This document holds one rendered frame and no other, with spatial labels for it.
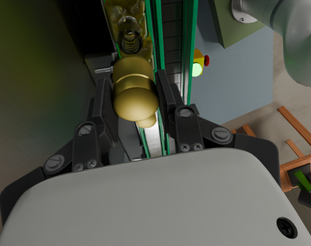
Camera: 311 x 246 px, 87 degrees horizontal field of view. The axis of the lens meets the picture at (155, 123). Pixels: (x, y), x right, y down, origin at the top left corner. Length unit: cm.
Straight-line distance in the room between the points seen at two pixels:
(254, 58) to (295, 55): 53
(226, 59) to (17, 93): 91
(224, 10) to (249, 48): 30
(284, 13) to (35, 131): 62
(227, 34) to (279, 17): 26
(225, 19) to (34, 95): 73
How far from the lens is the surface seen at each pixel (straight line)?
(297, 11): 62
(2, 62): 21
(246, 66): 109
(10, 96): 21
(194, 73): 61
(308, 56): 55
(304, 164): 288
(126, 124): 69
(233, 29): 85
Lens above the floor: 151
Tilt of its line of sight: 41 degrees down
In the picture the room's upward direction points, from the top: 169 degrees clockwise
